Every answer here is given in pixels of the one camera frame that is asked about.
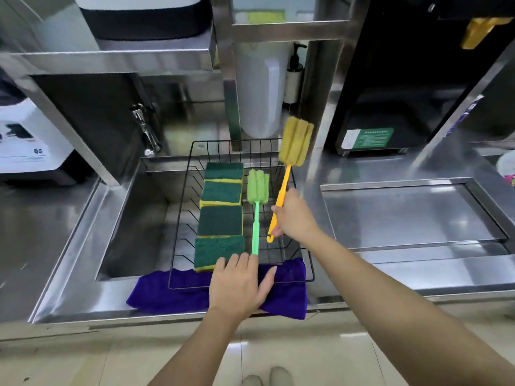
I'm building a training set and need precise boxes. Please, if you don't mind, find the person's right hand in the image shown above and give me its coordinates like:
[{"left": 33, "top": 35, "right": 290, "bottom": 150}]
[{"left": 270, "top": 188, "right": 321, "bottom": 243}]

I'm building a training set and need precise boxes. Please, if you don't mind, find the person's left hand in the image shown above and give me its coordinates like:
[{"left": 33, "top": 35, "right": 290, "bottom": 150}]
[{"left": 208, "top": 253, "right": 278, "bottom": 322}]

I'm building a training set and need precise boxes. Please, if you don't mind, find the yellow sponge bottle brush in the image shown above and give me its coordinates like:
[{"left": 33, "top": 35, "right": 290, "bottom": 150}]
[{"left": 266, "top": 116, "right": 315, "bottom": 244}]

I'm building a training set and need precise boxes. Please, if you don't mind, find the person's left forearm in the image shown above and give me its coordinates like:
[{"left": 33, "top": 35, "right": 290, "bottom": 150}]
[{"left": 147, "top": 307, "right": 252, "bottom": 386}]

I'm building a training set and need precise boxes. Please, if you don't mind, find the person's right forearm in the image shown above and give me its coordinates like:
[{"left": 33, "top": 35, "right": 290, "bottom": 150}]
[{"left": 300, "top": 228, "right": 515, "bottom": 386}]

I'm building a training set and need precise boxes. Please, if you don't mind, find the green and yellow scouring sponge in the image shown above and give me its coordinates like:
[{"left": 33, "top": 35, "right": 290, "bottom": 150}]
[
  {"left": 199, "top": 181, "right": 244, "bottom": 209},
  {"left": 193, "top": 235, "right": 246, "bottom": 273},
  {"left": 204, "top": 162, "right": 245, "bottom": 184},
  {"left": 197, "top": 205, "right": 245, "bottom": 237}
]

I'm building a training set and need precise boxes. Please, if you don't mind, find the green sponge bottle brush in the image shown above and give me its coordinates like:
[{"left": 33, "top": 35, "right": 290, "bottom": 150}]
[{"left": 246, "top": 169, "right": 270, "bottom": 258}]

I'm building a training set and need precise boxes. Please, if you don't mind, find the purple cloth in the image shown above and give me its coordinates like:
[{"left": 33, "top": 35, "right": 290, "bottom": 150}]
[{"left": 126, "top": 258, "right": 309, "bottom": 321}]

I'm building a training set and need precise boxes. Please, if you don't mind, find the stainless steel sink basin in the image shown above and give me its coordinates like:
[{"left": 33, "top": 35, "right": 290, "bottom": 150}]
[{"left": 96, "top": 158, "right": 315, "bottom": 283}]

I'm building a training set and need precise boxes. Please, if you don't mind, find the person's right shoe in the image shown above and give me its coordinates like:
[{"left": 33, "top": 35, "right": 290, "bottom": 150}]
[{"left": 269, "top": 366, "right": 294, "bottom": 386}]

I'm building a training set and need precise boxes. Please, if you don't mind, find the stainless steel recessed cover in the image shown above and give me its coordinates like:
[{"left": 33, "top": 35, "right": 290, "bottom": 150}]
[{"left": 320, "top": 177, "right": 509, "bottom": 252}]

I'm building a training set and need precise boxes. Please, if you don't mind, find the white plastic jug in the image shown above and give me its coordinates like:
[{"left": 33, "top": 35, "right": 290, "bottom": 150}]
[{"left": 235, "top": 42, "right": 293, "bottom": 139}]

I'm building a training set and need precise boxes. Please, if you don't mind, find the white pump bottle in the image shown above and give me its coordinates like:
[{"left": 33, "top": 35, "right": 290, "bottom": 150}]
[{"left": 282, "top": 43, "right": 307, "bottom": 106}]

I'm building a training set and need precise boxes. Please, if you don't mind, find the chrome tap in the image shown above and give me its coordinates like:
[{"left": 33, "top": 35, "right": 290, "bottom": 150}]
[{"left": 130, "top": 103, "right": 163, "bottom": 157}]

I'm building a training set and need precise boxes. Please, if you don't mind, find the black appliance with green label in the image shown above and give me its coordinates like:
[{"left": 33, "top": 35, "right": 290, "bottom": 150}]
[{"left": 323, "top": 0, "right": 515, "bottom": 157}]

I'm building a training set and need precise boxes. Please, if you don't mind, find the stainless steel shelf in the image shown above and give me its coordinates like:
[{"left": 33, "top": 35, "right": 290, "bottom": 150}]
[{"left": 0, "top": 0, "right": 363, "bottom": 151}]

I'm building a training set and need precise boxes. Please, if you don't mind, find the white appliance box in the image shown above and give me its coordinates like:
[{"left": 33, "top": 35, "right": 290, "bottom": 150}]
[{"left": 0, "top": 98, "right": 75, "bottom": 174}]

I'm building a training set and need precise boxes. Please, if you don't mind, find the white bowl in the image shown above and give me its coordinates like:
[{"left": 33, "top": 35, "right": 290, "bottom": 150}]
[{"left": 495, "top": 150, "right": 515, "bottom": 188}]

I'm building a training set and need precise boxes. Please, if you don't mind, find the black and white appliance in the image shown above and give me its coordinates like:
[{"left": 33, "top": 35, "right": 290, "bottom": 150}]
[{"left": 72, "top": 0, "right": 212, "bottom": 41}]

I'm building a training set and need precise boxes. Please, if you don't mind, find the yellow plastic part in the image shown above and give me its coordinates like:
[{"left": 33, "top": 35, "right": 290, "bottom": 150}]
[{"left": 460, "top": 17, "right": 514, "bottom": 50}]

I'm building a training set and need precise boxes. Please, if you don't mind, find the black wire rack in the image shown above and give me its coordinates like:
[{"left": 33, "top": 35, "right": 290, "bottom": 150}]
[{"left": 168, "top": 138, "right": 315, "bottom": 291}]

